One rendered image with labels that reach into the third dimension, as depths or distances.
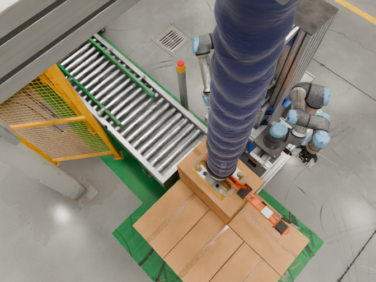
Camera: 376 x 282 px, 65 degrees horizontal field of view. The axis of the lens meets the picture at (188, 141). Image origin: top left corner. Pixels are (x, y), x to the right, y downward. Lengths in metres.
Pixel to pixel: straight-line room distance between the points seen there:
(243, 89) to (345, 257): 2.75
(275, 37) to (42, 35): 0.64
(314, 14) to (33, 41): 1.62
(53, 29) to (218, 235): 2.48
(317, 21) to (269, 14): 1.04
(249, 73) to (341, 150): 2.95
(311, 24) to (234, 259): 1.90
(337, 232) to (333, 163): 0.76
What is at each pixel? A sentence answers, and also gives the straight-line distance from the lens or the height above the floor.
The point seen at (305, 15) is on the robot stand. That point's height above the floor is 2.03.
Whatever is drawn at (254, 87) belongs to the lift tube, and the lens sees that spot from 1.08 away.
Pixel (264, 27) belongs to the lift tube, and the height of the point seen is 2.66.
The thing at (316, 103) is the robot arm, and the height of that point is 1.60.
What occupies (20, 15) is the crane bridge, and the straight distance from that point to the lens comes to 0.39.
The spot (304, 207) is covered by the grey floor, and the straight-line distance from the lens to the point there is 3.50.
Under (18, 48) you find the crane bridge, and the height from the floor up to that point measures 3.00.
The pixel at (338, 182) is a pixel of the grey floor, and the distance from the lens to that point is 3.71.
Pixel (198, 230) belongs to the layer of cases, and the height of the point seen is 0.54.
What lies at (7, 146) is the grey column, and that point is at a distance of 2.33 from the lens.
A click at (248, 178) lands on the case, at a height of 0.94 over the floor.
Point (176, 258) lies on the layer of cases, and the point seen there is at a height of 0.54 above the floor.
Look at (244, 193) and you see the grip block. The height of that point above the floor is 1.09.
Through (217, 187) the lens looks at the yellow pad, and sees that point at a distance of 2.35.
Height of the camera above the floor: 3.27
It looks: 67 degrees down
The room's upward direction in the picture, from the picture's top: 6 degrees counter-clockwise
